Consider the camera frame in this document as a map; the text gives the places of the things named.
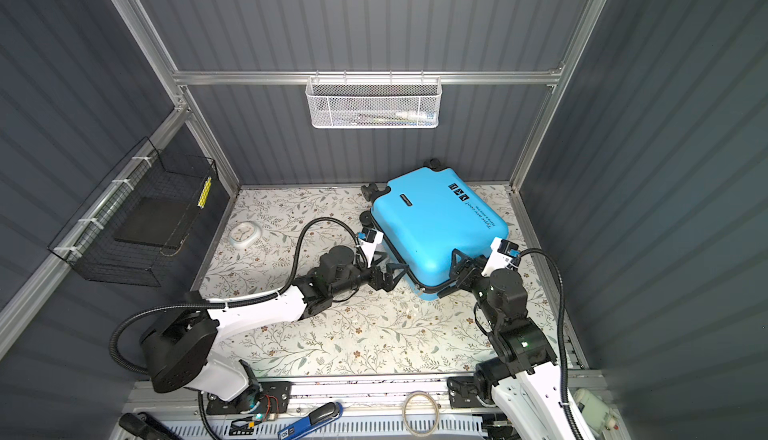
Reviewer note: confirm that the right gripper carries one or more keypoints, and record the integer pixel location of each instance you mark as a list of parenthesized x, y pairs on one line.
[(468, 263)]

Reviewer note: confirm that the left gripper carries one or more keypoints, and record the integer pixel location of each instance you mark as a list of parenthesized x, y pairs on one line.
[(387, 282)]

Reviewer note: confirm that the blue hard-shell suitcase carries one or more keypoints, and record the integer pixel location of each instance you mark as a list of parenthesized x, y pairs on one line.
[(427, 214)]

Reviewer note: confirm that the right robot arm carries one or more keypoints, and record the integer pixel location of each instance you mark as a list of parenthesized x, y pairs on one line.
[(527, 379)]

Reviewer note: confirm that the items in white basket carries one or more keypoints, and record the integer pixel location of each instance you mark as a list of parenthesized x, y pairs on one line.
[(409, 118)]

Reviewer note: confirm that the white box device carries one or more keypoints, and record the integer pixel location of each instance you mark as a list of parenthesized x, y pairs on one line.
[(598, 415)]

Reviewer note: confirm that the yellow marker pen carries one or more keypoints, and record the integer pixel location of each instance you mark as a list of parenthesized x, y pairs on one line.
[(204, 193)]

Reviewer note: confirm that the black pad in basket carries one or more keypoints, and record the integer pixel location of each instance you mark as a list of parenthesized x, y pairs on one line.
[(156, 222)]

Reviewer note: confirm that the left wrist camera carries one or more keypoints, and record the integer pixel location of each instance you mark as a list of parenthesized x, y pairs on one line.
[(368, 241)]

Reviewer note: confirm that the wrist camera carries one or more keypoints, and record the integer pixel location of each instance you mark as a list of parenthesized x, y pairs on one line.
[(368, 241), (504, 255)]

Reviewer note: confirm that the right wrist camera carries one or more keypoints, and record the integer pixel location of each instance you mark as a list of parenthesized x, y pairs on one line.
[(504, 255)]

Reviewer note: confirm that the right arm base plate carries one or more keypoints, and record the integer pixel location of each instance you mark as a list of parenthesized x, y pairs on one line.
[(468, 392)]

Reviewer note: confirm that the blue black handled tool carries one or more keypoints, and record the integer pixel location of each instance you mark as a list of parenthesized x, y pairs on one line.
[(315, 420)]

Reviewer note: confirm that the white wire mesh basket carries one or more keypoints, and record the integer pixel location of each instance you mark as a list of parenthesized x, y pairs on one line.
[(325, 99)]

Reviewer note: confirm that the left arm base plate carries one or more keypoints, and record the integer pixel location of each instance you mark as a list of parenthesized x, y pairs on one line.
[(261, 400)]

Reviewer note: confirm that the black wire wall basket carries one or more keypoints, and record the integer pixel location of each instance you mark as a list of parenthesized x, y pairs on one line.
[(87, 244)]

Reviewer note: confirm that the black handle tool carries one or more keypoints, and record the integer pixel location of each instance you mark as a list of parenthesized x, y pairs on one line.
[(144, 426)]

